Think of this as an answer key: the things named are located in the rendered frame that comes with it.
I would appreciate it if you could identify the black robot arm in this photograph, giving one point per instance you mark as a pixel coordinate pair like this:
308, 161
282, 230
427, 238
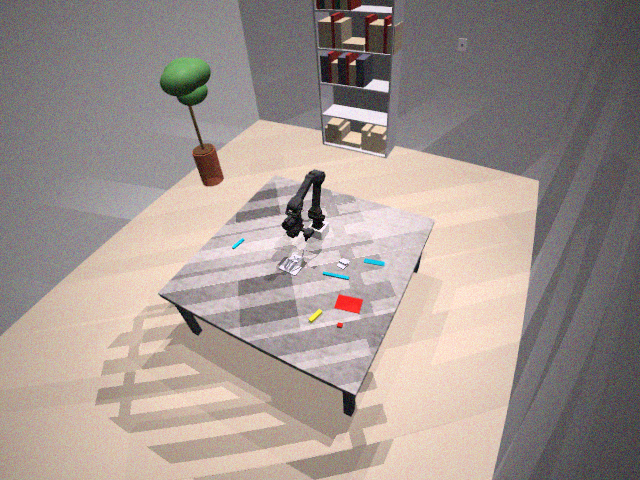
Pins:
295, 204

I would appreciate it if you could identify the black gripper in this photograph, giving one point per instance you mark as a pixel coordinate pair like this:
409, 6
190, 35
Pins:
307, 232

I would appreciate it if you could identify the red flat rectangular plate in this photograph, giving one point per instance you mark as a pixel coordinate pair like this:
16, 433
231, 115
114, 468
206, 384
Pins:
349, 304

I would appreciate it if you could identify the cyan flat bar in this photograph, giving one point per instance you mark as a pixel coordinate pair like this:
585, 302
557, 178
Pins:
375, 262

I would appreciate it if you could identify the yellow bar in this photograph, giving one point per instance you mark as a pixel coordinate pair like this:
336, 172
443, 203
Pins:
315, 315

